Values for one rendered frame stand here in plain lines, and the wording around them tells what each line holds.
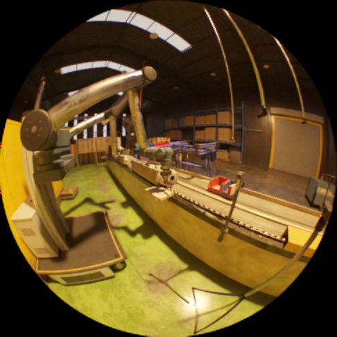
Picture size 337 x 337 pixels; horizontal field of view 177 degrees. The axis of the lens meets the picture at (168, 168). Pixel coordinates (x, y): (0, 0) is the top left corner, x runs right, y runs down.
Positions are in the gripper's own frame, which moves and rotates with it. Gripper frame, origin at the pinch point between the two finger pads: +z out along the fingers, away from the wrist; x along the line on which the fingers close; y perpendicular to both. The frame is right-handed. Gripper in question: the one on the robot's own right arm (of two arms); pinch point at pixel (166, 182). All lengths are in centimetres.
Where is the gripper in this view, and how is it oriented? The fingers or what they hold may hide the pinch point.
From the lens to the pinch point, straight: 125.3
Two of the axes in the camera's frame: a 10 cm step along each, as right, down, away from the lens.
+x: 7.8, -1.4, 6.2
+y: 6.3, 2.0, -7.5
